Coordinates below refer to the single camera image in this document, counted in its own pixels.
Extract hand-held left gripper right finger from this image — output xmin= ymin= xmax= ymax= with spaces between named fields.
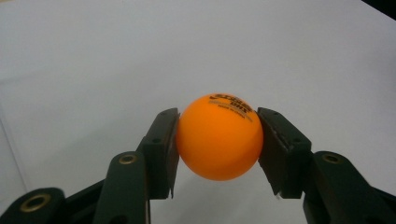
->
xmin=257 ymin=107 xmax=313 ymax=200

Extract white table sheet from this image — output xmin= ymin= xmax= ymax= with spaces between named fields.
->
xmin=0 ymin=0 xmax=396 ymax=224

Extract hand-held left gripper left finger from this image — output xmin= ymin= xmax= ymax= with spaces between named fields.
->
xmin=136 ymin=107 xmax=181 ymax=200

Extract orange table tennis ball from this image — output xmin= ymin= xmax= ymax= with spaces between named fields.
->
xmin=176 ymin=92 xmax=265 ymax=182

